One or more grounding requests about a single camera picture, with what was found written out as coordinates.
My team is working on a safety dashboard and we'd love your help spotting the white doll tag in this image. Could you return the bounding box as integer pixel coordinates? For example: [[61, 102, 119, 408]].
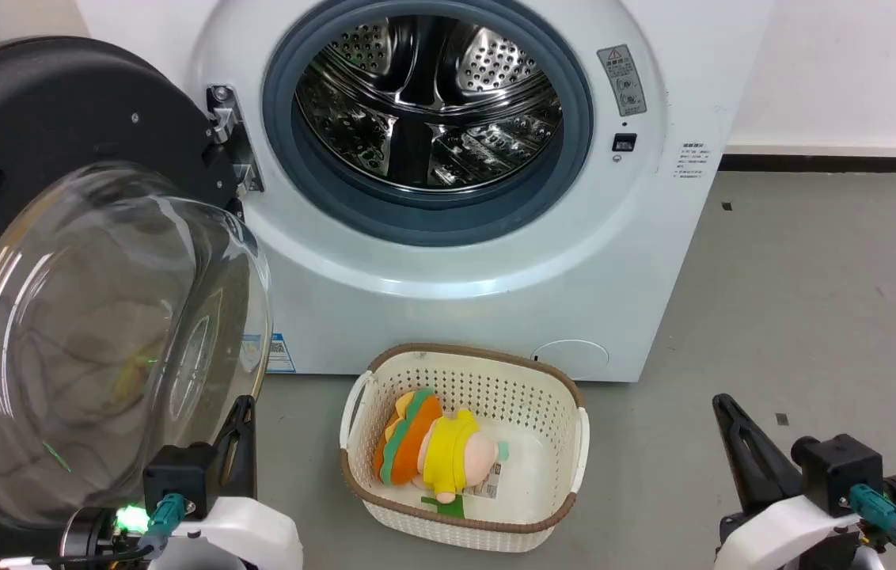
[[464, 463, 503, 500]]

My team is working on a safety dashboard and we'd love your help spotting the green cloth piece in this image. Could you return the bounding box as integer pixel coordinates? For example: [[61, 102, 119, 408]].
[[420, 492, 466, 519]]

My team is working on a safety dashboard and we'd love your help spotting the metal door hinge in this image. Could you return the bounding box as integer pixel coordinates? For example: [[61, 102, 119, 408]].
[[207, 83, 265, 195]]

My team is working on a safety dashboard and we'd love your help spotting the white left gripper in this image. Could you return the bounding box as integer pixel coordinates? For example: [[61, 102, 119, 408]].
[[149, 395, 304, 570]]

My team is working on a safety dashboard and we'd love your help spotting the blue white label sticker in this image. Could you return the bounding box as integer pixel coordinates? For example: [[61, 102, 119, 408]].
[[241, 332, 296, 374]]

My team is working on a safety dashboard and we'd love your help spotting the black washer door glass bowl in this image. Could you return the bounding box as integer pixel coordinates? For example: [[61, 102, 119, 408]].
[[0, 36, 273, 570]]

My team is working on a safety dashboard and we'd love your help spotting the left teal plug cable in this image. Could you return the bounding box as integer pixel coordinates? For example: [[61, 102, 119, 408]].
[[30, 492, 189, 568]]

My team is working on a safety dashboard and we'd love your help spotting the grey warning sticker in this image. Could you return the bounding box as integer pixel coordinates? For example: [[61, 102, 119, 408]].
[[597, 44, 647, 117]]

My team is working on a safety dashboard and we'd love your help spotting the cream plastic laundry basket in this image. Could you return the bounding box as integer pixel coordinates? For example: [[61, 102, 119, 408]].
[[340, 343, 590, 553]]

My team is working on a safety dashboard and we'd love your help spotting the stainless steel washer drum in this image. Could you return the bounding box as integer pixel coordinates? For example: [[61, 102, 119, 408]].
[[294, 14, 565, 191]]

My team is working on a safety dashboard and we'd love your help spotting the white front-load washing machine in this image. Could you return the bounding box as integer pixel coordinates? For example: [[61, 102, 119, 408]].
[[74, 0, 773, 385]]

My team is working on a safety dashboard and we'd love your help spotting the round white filter cover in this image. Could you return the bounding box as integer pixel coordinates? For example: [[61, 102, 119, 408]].
[[531, 340, 609, 381]]

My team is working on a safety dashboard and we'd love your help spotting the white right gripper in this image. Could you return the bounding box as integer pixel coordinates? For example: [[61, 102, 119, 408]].
[[712, 393, 864, 570]]

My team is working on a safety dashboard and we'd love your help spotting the black baseboard strip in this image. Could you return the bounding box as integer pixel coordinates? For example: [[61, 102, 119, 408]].
[[719, 154, 896, 174]]

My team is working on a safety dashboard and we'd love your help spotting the plush doll yellow orange green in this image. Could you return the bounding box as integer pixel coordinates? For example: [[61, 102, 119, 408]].
[[373, 388, 511, 505]]

